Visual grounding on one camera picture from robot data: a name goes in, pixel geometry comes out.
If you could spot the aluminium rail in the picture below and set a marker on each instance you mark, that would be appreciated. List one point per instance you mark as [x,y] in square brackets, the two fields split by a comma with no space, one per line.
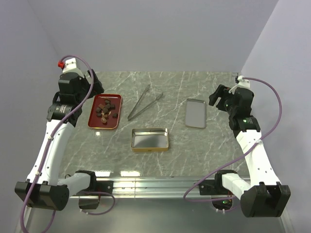
[158,187]

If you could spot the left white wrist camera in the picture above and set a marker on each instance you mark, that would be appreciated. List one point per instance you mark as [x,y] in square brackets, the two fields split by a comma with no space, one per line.
[70,65]

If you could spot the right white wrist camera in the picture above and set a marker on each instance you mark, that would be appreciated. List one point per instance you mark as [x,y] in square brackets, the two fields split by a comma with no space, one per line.
[240,82]

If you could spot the dark square chocolate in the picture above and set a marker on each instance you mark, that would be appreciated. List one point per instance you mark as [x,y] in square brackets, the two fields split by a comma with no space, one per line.
[99,112]

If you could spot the red rectangular tray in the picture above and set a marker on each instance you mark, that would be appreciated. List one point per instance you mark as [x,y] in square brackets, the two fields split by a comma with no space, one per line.
[94,121]

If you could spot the gold tin box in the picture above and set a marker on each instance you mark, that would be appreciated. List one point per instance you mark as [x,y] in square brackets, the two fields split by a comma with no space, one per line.
[150,140]

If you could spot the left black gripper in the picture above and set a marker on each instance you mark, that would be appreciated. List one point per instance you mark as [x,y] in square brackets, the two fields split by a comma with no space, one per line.
[97,88]

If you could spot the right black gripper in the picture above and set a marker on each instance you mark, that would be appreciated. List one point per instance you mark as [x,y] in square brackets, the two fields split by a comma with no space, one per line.
[221,90]

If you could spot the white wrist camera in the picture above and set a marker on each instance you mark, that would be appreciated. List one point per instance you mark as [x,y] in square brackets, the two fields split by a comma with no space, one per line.
[70,65]
[240,82]

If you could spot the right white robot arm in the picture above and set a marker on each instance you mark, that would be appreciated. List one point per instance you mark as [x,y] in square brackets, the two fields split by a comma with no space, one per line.
[265,195]

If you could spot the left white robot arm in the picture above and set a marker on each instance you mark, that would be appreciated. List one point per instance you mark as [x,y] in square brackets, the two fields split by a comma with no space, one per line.
[46,189]

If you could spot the grey tin lid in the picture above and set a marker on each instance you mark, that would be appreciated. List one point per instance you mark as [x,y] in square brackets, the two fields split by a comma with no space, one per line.
[195,113]

